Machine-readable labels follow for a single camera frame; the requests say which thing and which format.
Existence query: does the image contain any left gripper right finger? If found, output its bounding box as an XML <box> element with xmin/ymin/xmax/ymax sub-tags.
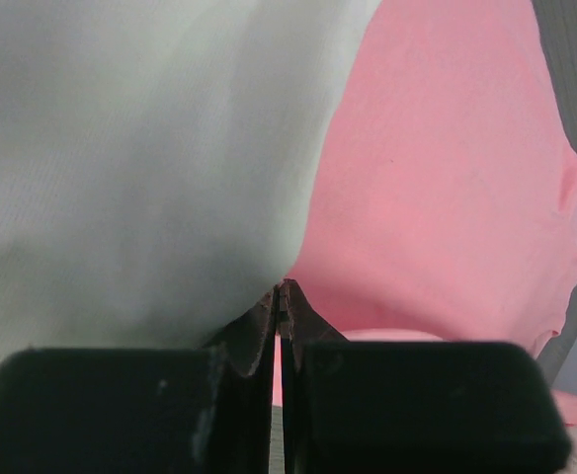
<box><xmin>279</xmin><ymin>280</ymin><xmax>572</xmax><ymax>473</ymax></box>

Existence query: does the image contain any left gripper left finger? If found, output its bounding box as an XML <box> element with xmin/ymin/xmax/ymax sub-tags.
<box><xmin>0</xmin><ymin>293</ymin><xmax>275</xmax><ymax>473</ymax></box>

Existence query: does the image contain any pink t shirt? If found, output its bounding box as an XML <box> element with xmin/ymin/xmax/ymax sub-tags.
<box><xmin>271</xmin><ymin>0</ymin><xmax>577</xmax><ymax>435</ymax></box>

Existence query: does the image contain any folded white t shirt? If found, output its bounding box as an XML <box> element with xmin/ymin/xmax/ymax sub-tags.
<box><xmin>0</xmin><ymin>1</ymin><xmax>377</xmax><ymax>360</ymax></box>

